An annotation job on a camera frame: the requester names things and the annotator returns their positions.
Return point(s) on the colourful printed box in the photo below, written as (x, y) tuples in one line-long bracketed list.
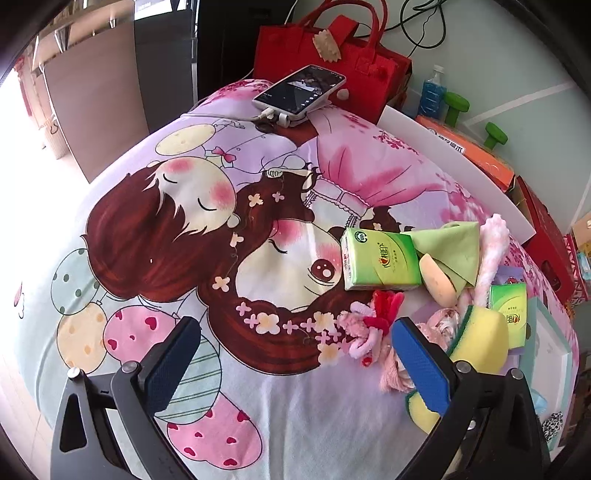
[(579, 263)]

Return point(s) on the small green tissue pack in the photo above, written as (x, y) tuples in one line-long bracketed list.
[(508, 309)]

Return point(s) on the green dumbbell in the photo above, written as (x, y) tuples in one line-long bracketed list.
[(457, 106), (495, 135)]

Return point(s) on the orange cardboard box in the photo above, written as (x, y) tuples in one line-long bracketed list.
[(480, 154)]

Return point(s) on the black cabinet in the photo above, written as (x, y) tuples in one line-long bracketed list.
[(221, 46)]

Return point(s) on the white power bank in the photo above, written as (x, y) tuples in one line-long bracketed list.
[(298, 121)]

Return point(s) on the leopard print cloth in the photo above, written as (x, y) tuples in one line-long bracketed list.
[(551, 427)]

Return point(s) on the cartoon printed blanket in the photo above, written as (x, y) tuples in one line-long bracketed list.
[(277, 415)]

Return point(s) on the smartphone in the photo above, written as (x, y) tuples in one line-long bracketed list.
[(295, 90)]

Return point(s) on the white foam board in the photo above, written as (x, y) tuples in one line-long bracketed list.
[(461, 166)]

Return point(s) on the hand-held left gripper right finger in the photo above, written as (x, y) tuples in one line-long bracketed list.
[(418, 364)]

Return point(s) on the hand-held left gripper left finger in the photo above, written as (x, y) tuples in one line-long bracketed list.
[(173, 364)]

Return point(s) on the red felt handbag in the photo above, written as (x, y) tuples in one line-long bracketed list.
[(295, 50)]

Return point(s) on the teal storage box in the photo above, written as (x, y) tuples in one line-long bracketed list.
[(551, 355)]

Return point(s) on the pink yarn bundle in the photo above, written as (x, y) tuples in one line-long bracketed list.
[(395, 374)]

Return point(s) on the purple paper card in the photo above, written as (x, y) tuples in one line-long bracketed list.
[(510, 276)]

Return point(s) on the red cardboard box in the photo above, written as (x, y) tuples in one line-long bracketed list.
[(545, 244)]

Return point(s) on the large green tissue pack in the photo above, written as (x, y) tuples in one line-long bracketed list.
[(383, 261)]

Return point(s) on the light green cloth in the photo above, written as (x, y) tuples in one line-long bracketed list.
[(455, 244)]

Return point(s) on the blue water bottle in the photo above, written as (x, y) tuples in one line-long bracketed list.
[(431, 97)]

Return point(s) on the brown wooden panel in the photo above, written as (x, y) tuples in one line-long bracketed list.
[(97, 92)]

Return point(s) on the round yellow sponge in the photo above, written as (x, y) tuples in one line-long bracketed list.
[(438, 279)]

